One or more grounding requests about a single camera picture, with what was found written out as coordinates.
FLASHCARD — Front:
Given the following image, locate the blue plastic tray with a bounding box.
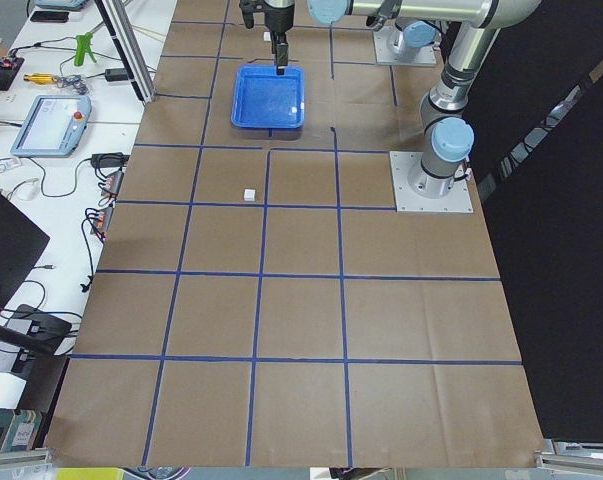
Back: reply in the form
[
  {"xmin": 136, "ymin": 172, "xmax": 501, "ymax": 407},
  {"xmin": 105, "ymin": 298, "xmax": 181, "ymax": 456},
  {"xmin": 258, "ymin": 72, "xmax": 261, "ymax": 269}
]
[{"xmin": 231, "ymin": 64, "xmax": 305, "ymax": 129}]

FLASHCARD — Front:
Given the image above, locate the green clamp tool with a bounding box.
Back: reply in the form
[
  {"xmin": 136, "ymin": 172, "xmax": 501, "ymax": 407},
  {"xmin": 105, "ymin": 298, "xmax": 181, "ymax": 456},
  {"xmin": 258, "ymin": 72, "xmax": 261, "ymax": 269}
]
[{"xmin": 73, "ymin": 32, "xmax": 97, "ymax": 67}]

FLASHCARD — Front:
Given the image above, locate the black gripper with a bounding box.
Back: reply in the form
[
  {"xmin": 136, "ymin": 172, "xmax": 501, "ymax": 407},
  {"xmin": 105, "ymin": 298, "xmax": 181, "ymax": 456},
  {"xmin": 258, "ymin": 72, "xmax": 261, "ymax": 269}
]
[{"xmin": 239, "ymin": 0, "xmax": 295, "ymax": 76}]

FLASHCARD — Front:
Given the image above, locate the yellow tool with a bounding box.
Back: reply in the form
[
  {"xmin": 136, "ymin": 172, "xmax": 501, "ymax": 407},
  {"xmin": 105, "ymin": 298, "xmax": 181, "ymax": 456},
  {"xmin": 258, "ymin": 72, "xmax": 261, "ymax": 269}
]
[{"xmin": 23, "ymin": 73, "xmax": 58, "ymax": 85}]

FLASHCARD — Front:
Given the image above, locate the black phone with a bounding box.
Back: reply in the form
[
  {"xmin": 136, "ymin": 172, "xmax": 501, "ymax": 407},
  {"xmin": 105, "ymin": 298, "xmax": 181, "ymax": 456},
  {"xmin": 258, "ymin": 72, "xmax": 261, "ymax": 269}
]
[{"xmin": 30, "ymin": 10, "xmax": 69, "ymax": 23}]

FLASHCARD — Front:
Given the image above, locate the aluminium frame post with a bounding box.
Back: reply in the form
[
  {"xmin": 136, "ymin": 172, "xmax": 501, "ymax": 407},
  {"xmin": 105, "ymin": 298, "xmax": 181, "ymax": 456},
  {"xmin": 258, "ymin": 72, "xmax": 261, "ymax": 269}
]
[{"xmin": 95, "ymin": 0, "xmax": 156, "ymax": 105}]

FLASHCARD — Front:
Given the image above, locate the blue teach pendant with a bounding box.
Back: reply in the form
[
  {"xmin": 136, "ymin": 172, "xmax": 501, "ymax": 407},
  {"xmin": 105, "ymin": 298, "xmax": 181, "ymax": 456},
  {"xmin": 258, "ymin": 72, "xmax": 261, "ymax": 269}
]
[{"xmin": 10, "ymin": 95, "xmax": 92, "ymax": 158}]

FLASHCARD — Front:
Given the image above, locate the black power adapter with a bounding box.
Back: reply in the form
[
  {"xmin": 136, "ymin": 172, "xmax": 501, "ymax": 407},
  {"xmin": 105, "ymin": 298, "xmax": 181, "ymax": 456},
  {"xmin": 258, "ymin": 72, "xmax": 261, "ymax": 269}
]
[{"xmin": 104, "ymin": 68, "xmax": 130, "ymax": 82}]

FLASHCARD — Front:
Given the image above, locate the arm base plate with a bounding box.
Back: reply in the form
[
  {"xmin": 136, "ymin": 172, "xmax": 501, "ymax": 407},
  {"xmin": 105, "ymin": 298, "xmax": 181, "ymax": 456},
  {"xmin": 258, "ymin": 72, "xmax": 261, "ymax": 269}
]
[
  {"xmin": 373, "ymin": 26, "xmax": 437, "ymax": 68},
  {"xmin": 389, "ymin": 151, "xmax": 474, "ymax": 214}
]

